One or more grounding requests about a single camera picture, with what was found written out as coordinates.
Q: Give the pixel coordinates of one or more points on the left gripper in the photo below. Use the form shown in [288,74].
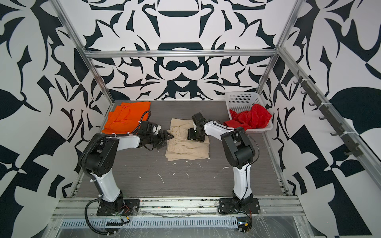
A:
[163,140]

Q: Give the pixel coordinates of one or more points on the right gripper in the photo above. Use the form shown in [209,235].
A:
[190,136]

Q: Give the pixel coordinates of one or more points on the beige shorts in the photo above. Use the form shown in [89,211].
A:
[180,147]

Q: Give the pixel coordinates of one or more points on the orange shorts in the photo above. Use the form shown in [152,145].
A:
[125,118]

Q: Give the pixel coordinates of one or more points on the red shorts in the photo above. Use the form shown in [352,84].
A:
[257,117]

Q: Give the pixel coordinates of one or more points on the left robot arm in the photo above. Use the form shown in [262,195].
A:
[98,158]

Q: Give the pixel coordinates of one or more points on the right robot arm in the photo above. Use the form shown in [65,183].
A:
[238,150]

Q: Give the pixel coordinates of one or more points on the white laundry basket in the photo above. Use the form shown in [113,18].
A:
[243,101]

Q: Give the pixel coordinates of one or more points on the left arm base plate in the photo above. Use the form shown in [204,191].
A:
[123,207]

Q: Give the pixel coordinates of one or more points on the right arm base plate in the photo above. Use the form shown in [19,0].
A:
[249,205]

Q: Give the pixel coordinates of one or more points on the white slotted cable duct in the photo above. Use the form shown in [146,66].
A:
[186,222]

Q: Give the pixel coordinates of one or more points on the wall hook rail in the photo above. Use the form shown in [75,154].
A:
[330,114]

